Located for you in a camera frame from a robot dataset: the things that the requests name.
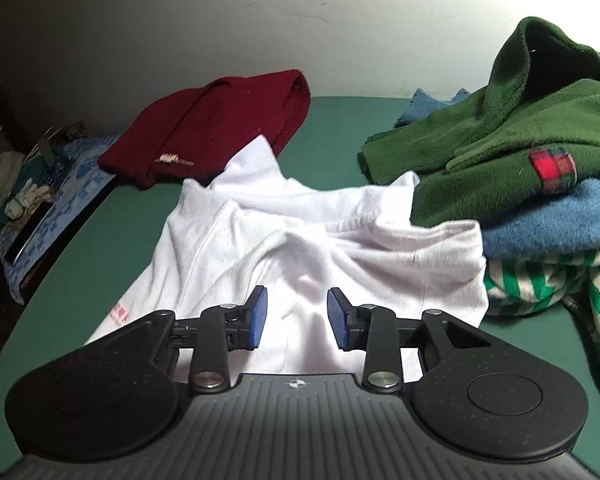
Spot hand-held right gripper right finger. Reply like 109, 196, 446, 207
326, 287, 493, 392

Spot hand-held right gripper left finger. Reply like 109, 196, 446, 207
87, 285, 269, 394

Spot white polo shirt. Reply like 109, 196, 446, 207
85, 135, 491, 376

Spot maroon knit sweater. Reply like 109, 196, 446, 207
97, 69, 312, 191

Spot blue knit sweater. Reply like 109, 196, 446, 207
395, 87, 600, 262

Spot blue patterned cloth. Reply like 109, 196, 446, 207
0, 135, 122, 303

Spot black phone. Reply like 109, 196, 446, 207
5, 204, 49, 264

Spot green fleece sweater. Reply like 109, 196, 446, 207
361, 16, 600, 228

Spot white gloves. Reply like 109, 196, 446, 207
5, 182, 56, 221

